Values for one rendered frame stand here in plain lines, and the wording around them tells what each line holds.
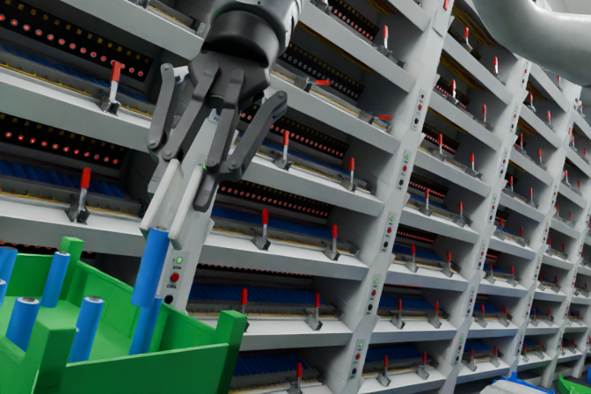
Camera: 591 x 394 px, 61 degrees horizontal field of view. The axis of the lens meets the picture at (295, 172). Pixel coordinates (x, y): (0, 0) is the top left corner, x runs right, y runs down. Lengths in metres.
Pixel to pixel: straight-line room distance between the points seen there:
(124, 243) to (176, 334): 0.42
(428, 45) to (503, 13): 0.91
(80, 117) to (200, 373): 0.52
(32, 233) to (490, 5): 0.73
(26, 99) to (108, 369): 0.53
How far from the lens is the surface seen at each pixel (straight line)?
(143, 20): 0.93
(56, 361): 0.38
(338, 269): 1.38
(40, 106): 0.86
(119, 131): 0.91
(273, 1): 0.54
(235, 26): 0.51
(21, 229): 0.88
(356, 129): 1.34
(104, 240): 0.93
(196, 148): 0.98
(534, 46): 0.75
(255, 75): 0.50
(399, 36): 1.64
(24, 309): 0.46
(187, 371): 0.46
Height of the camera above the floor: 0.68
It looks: 3 degrees up
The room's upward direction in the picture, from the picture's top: 15 degrees clockwise
